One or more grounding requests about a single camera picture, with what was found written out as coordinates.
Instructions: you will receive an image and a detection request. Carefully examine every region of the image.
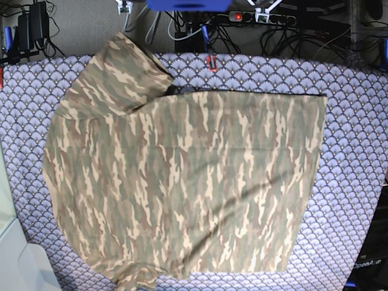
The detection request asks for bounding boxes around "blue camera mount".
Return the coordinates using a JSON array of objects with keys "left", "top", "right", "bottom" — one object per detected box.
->
[{"left": 146, "top": 0, "right": 231, "bottom": 12}]

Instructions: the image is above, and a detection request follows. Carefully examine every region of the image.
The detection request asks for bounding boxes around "red black clamp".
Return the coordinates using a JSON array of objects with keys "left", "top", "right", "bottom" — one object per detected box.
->
[{"left": 207, "top": 54, "right": 218, "bottom": 72}]

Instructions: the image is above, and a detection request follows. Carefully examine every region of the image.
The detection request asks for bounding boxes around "black power strip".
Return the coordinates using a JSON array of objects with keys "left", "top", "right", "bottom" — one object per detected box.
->
[{"left": 228, "top": 11, "right": 297, "bottom": 27}]

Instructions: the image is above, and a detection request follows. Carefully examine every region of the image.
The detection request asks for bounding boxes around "purple fan-pattern tablecloth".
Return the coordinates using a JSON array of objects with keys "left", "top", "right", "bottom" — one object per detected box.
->
[{"left": 1, "top": 53, "right": 387, "bottom": 290}]

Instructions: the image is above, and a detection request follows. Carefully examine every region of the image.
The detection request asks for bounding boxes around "camouflage T-shirt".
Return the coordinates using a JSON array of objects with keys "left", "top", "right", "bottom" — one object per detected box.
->
[{"left": 42, "top": 33, "right": 327, "bottom": 290}]

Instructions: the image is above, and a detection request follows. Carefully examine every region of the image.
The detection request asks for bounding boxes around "black power adapter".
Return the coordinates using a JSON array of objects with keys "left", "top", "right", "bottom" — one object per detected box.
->
[{"left": 18, "top": 1, "right": 49, "bottom": 52}]

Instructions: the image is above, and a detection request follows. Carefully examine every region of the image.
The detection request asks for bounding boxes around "black box under table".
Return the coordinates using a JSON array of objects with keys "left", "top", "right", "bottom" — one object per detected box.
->
[{"left": 175, "top": 32, "right": 205, "bottom": 53}]

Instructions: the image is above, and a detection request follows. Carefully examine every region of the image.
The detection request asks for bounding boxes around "white plastic bin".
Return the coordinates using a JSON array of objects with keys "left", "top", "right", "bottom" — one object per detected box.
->
[{"left": 1, "top": 157, "right": 61, "bottom": 290}]

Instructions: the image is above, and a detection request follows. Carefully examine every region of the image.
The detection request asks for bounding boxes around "black OpenArm case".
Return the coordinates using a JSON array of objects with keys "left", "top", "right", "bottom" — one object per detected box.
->
[{"left": 343, "top": 186, "right": 387, "bottom": 290}]

